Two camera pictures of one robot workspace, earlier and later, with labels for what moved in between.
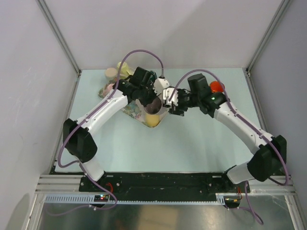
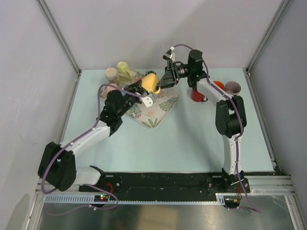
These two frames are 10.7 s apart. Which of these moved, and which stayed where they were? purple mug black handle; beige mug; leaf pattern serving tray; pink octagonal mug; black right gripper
Moved: black right gripper; purple mug black handle; leaf pattern serving tray
Stayed: beige mug; pink octagonal mug
